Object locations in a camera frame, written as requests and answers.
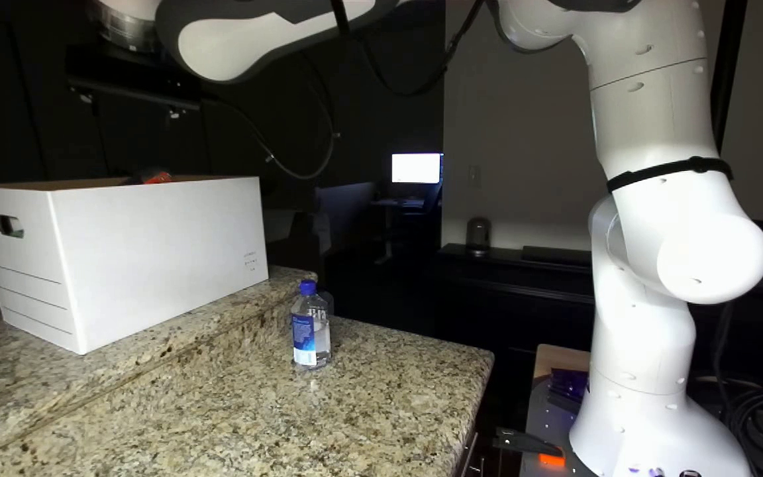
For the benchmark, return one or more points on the white cardboard box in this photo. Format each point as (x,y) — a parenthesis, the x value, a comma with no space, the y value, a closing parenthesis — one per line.
(132,256)

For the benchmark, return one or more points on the robot base table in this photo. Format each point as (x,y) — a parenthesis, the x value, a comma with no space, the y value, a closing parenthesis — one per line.
(554,398)

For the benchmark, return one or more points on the lit computer monitor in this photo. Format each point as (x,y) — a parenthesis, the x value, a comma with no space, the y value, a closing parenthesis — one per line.
(416,168)

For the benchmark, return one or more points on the small dark speaker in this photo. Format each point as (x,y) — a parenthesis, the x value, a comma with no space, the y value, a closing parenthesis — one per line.
(478,235)

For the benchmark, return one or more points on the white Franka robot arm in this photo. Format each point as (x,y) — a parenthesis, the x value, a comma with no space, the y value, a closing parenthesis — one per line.
(664,265)

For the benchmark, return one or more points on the black low cabinet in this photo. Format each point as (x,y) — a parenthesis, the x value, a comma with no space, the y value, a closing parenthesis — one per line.
(531,292)

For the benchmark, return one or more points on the dark office chair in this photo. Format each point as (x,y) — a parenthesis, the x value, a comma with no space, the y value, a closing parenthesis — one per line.
(342,216)

